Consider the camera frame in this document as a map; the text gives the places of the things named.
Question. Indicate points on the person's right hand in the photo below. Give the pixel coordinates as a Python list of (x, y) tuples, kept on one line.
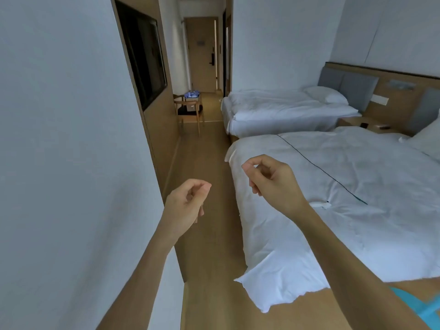
[(282, 189)]

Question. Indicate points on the person's left hand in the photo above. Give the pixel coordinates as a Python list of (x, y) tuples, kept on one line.
[(182, 209)]

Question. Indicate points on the wooden chair curved backrest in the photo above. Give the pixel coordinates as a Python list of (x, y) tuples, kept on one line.
[(197, 115)]

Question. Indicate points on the pile of water bottles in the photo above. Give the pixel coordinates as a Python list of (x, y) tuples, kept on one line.
[(191, 94)]

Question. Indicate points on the person's left forearm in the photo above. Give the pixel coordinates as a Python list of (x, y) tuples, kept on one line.
[(137, 288)]

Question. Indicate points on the person's right forearm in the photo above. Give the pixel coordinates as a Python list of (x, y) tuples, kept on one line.
[(354, 281)]

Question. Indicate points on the wooden nightstand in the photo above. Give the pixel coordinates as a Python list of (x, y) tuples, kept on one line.
[(350, 121)]

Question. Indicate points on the white pillow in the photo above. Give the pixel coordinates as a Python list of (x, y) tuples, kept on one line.
[(426, 139), (325, 95)]

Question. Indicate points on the brown cardboard box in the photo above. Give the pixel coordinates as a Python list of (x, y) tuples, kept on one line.
[(192, 101)]

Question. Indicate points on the wooden door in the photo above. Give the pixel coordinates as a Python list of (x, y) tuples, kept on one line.
[(201, 72)]

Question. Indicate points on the wooden headboard grey pads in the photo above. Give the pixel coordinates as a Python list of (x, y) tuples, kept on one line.
[(398, 106)]

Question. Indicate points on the black door lock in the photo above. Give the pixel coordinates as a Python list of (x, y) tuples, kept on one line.
[(212, 59)]

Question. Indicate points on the wooden open wardrobe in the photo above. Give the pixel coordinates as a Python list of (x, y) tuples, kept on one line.
[(228, 48)]

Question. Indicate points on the blue standing fan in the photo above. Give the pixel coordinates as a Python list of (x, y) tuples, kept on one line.
[(426, 309)]

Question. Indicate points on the wooden wall panel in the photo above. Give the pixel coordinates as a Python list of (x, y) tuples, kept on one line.
[(161, 134)]

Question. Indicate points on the white switch panel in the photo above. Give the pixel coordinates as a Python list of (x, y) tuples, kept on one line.
[(380, 99)]

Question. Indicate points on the black wall television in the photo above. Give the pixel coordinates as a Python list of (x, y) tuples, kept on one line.
[(144, 58)]

